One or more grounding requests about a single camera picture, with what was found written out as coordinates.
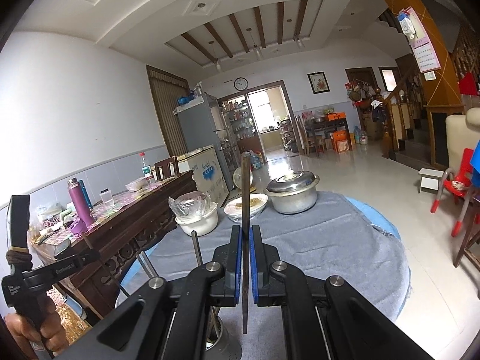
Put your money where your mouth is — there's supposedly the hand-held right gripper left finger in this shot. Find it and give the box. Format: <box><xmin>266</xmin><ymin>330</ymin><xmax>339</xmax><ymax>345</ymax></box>
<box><xmin>69</xmin><ymin>225</ymin><xmax>244</xmax><ymax>360</ymax></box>

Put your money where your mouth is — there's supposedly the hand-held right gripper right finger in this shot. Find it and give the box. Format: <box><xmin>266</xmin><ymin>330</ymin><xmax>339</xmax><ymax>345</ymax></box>
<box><xmin>250</xmin><ymin>225</ymin><xmax>428</xmax><ymax>360</ymax></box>

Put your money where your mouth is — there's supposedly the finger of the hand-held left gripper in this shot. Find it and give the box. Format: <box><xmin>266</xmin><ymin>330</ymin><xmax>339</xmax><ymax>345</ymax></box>
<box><xmin>52</xmin><ymin>250</ymin><xmax>103</xmax><ymax>283</ymax></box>

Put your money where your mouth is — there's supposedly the dark chopsticks pair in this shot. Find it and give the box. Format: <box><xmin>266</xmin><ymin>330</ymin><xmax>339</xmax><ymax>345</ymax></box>
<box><xmin>82</xmin><ymin>232</ymin><xmax>130</xmax><ymax>298</ymax></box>
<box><xmin>241</xmin><ymin>152</ymin><xmax>253</xmax><ymax>335</ymax></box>

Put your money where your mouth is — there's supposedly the dark metal chopstick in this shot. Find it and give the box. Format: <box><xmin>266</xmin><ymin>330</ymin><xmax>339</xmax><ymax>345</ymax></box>
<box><xmin>191</xmin><ymin>231</ymin><xmax>204</xmax><ymax>267</ymax></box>
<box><xmin>136</xmin><ymin>253</ymin><xmax>156</xmax><ymax>280</ymax></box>

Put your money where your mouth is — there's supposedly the grey utensil holder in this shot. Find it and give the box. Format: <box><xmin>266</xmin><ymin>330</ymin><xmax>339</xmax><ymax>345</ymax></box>
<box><xmin>202</xmin><ymin>307</ymin><xmax>250</xmax><ymax>360</ymax></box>

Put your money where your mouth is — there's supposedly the person's left hand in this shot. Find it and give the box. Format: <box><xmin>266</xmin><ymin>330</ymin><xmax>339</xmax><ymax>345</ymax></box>
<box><xmin>4</xmin><ymin>296</ymin><xmax>71</xmax><ymax>359</ymax></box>

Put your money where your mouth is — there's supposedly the pile of small packets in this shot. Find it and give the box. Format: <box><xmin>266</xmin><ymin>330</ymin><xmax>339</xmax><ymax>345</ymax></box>
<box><xmin>32</xmin><ymin>202</ymin><xmax>74</xmax><ymax>242</ymax></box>

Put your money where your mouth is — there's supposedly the white bowl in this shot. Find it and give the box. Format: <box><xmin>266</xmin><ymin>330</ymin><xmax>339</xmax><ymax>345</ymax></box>
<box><xmin>175</xmin><ymin>202</ymin><xmax>219</xmax><ymax>237</ymax></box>

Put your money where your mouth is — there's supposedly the golden patterned cloth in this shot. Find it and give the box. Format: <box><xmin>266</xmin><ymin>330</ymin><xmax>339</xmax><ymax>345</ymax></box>
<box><xmin>49</xmin><ymin>289</ymin><xmax>94</xmax><ymax>331</ymax></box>

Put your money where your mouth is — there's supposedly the carved wooden sideboard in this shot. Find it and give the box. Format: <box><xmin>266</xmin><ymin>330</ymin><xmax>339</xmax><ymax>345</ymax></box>
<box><xmin>32</xmin><ymin>170</ymin><xmax>198</xmax><ymax>308</ymax></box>

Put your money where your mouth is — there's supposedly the covered bowl of food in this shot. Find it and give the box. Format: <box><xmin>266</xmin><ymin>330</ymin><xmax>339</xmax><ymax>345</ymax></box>
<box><xmin>224</xmin><ymin>193</ymin><xmax>269</xmax><ymax>223</ymax></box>

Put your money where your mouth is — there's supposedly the purple thermos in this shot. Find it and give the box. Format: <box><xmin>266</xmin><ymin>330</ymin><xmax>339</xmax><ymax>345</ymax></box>
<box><xmin>67</xmin><ymin>178</ymin><xmax>95</xmax><ymax>226</ymax></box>

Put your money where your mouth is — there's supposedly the blue bottle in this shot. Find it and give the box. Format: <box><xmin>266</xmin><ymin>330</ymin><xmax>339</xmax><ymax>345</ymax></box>
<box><xmin>79</xmin><ymin>180</ymin><xmax>93</xmax><ymax>209</ymax></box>

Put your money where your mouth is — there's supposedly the floral table runner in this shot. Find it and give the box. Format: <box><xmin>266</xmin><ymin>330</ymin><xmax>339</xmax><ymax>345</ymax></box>
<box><xmin>32</xmin><ymin>178</ymin><xmax>192</xmax><ymax>244</ymax></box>

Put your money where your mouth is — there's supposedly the metal pot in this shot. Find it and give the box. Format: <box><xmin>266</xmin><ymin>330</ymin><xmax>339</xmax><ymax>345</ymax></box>
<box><xmin>268</xmin><ymin>184</ymin><xmax>319</xmax><ymax>215</ymax></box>

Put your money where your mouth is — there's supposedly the clear plastic bag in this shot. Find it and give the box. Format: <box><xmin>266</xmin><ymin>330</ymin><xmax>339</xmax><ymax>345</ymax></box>
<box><xmin>169</xmin><ymin>191</ymin><xmax>214</xmax><ymax>220</ymax></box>

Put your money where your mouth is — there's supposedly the grey tablecloth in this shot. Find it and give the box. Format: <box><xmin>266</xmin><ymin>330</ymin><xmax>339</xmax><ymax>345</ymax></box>
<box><xmin>114</xmin><ymin>190</ymin><xmax>412</xmax><ymax>360</ymax></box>

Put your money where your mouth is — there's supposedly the metal pot lid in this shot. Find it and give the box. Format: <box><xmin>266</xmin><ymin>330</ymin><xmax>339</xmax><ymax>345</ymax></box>
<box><xmin>265</xmin><ymin>170</ymin><xmax>320</xmax><ymax>195</ymax></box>

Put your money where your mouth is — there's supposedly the white chest freezer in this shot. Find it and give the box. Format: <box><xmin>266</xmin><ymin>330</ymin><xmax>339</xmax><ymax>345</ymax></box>
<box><xmin>176</xmin><ymin>144</ymin><xmax>230</xmax><ymax>203</ymax></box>

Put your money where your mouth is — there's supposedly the red-capped water bottle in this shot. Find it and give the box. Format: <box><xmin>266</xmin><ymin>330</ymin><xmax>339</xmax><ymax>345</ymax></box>
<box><xmin>139</xmin><ymin>152</ymin><xmax>154</xmax><ymax>184</ymax></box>

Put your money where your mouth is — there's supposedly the dark wooden chair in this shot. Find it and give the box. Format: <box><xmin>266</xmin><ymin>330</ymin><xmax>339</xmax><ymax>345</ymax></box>
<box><xmin>154</xmin><ymin>156</ymin><xmax>179</xmax><ymax>181</ymax></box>

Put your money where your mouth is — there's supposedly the blue table cover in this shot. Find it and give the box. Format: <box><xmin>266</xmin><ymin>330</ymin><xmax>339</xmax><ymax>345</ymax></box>
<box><xmin>124</xmin><ymin>195</ymin><xmax>401</xmax><ymax>282</ymax></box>

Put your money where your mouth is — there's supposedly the glass display cabinet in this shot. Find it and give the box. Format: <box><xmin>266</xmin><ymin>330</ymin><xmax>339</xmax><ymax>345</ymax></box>
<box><xmin>221</xmin><ymin>97</ymin><xmax>260</xmax><ymax>160</ymax></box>

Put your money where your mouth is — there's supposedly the grey refrigerator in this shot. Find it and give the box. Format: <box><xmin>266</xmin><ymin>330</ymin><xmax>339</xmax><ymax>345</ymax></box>
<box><xmin>173</xmin><ymin>95</ymin><xmax>230</xmax><ymax>181</ymax></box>

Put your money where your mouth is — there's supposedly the orange crate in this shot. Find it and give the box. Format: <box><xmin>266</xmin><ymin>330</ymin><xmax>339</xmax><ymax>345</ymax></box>
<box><xmin>332</xmin><ymin>130</ymin><xmax>351</xmax><ymax>153</ymax></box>

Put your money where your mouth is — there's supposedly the cluttered wooden table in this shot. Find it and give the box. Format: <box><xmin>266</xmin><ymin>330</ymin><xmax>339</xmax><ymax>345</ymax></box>
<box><xmin>304</xmin><ymin>114</ymin><xmax>351</xmax><ymax>154</ymax></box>

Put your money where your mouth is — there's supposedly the brown curtain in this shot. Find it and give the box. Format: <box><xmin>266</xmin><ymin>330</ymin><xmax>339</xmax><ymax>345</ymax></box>
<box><xmin>146</xmin><ymin>65</ymin><xmax>189</xmax><ymax>158</ymax></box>

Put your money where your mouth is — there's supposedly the framed picture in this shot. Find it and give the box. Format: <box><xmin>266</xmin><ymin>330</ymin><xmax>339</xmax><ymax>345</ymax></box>
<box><xmin>307</xmin><ymin>71</ymin><xmax>330</xmax><ymax>94</ymax></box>

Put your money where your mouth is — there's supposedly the white step stool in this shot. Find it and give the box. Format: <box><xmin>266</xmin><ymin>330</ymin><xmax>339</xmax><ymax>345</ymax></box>
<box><xmin>418</xmin><ymin>168</ymin><xmax>447</xmax><ymax>194</ymax></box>

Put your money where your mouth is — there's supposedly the wooden staircase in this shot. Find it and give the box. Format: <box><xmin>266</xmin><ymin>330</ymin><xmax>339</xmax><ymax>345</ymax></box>
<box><xmin>379</xmin><ymin>56</ymin><xmax>480</xmax><ymax>166</ymax></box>

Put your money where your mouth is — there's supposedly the brown wooden chair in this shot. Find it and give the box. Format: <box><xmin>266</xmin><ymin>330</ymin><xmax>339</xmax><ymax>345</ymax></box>
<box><xmin>452</xmin><ymin>229</ymin><xmax>480</xmax><ymax>269</ymax></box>

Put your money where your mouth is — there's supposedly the red plastic chair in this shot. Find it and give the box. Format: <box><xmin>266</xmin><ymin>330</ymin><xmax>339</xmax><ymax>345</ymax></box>
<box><xmin>430</xmin><ymin>148</ymin><xmax>480</xmax><ymax>237</ymax></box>

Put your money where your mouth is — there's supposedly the cream armchair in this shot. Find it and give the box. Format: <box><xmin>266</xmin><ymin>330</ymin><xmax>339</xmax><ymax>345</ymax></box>
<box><xmin>445</xmin><ymin>108</ymin><xmax>480</xmax><ymax>181</ymax></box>

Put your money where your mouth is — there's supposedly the pink wall calendar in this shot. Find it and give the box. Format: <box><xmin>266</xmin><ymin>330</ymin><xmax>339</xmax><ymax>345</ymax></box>
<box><xmin>397</xmin><ymin>6</ymin><xmax>440</xmax><ymax>74</ymax></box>

